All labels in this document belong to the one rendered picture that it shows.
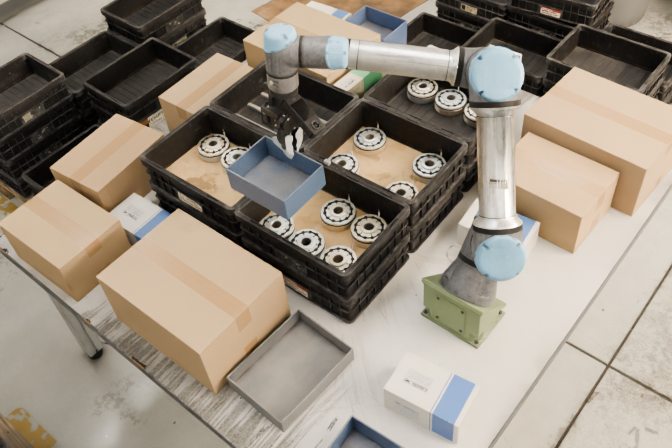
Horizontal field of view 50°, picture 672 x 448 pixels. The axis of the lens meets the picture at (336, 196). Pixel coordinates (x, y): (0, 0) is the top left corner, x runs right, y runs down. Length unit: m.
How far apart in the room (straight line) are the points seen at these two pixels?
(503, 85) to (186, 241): 0.95
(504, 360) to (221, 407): 0.74
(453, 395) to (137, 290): 0.84
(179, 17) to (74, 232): 1.67
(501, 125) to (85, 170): 1.33
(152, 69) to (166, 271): 1.59
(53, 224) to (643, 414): 2.03
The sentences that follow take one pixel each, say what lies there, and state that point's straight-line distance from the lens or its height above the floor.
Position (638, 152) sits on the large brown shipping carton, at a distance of 2.27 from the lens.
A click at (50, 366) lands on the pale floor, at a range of 3.08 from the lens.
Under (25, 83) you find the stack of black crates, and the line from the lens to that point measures 3.58.
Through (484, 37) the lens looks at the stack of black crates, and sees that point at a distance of 3.47.
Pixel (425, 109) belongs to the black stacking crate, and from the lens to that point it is 2.44.
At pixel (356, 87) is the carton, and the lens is 2.48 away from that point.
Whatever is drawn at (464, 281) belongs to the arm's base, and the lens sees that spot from 1.88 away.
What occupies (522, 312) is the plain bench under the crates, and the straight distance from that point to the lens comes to 2.07.
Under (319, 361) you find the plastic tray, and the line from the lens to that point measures 1.97.
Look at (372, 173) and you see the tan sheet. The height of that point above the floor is 0.83.
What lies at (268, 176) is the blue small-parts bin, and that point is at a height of 1.07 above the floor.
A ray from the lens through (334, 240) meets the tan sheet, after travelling 2.05.
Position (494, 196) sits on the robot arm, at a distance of 1.70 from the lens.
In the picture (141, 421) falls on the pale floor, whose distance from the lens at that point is 2.82.
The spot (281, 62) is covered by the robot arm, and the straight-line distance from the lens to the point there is 1.69.
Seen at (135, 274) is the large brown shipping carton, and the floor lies 0.90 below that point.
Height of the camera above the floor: 2.39
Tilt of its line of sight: 46 degrees down
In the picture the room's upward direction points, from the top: 6 degrees counter-clockwise
